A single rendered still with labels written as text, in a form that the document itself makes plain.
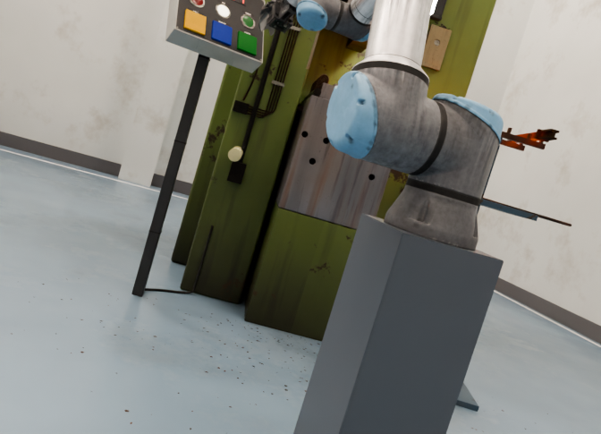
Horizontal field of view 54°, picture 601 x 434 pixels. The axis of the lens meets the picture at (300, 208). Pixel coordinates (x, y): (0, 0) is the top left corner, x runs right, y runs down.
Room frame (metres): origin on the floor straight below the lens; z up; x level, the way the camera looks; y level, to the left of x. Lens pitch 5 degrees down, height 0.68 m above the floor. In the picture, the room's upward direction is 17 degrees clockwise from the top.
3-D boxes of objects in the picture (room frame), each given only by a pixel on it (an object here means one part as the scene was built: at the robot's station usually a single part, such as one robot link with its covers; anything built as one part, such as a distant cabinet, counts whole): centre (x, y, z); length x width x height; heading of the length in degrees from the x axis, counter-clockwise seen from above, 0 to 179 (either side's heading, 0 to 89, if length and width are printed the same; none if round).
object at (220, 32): (2.07, 0.44, 1.01); 0.07 x 0.05 x 0.07; 122
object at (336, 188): (2.54, -0.07, 0.69); 0.56 x 0.38 x 0.45; 7
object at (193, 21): (2.01, 0.52, 1.01); 0.07 x 0.05 x 0.07; 122
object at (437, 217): (1.19, -0.26, 0.65); 0.19 x 0.19 x 0.10
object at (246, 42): (2.12, 0.35, 1.01); 0.07 x 0.05 x 0.07; 122
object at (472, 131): (1.18, -0.26, 0.79); 0.17 x 0.15 x 0.18; 111
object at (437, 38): (2.48, -0.34, 1.27); 0.09 x 0.02 x 0.17; 97
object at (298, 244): (2.54, -0.07, 0.23); 0.56 x 0.38 x 0.47; 7
